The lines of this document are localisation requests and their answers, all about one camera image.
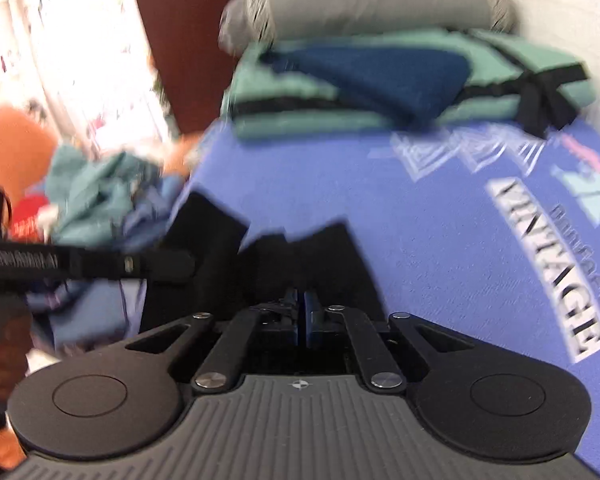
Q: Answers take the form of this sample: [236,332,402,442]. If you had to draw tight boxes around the teal cloth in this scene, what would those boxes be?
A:
[44,146,167,247]

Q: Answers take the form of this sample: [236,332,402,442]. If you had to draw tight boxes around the grey bolster pillow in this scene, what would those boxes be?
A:
[219,0,519,57]

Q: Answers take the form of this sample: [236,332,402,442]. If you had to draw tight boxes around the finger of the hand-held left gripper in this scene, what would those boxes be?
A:
[75,249,197,281]

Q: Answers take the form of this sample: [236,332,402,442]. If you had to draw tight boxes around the brown wooden headboard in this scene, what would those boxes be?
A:
[125,0,477,133]

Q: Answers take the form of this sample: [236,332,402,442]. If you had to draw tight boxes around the bright window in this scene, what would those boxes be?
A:
[0,0,177,147]

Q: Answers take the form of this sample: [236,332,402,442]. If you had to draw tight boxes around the green quilt with black ribbon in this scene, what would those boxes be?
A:
[222,27,599,142]

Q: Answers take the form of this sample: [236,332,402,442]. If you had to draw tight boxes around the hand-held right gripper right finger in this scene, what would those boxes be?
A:
[304,291,477,392]

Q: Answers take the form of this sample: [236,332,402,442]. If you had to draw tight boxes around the blue printed bedsheet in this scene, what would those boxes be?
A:
[120,119,600,480]

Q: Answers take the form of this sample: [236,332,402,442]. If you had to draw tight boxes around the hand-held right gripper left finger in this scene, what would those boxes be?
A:
[125,288,299,393]

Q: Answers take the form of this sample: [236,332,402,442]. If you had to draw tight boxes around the person's left hand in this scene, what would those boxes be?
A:
[0,316,32,405]

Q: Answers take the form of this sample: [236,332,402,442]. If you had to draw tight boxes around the black pants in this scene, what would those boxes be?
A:
[140,191,387,343]

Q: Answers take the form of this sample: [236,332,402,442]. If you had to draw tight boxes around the navy blue folded cloth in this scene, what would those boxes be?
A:
[260,46,472,127]

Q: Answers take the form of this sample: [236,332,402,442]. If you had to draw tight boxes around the red printed cloth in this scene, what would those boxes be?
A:
[9,195,62,242]

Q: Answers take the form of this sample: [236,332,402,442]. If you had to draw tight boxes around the light blue cloth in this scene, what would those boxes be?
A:
[27,175,183,348]

